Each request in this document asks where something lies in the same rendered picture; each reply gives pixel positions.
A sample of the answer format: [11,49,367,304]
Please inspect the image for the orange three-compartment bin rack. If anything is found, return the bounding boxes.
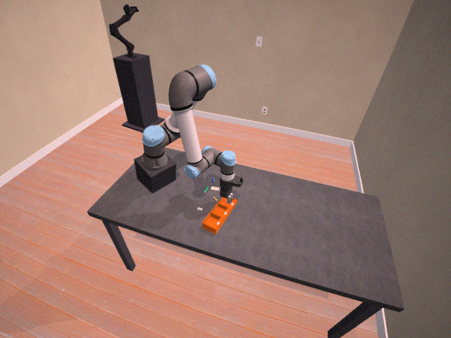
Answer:
[202,197,237,234]

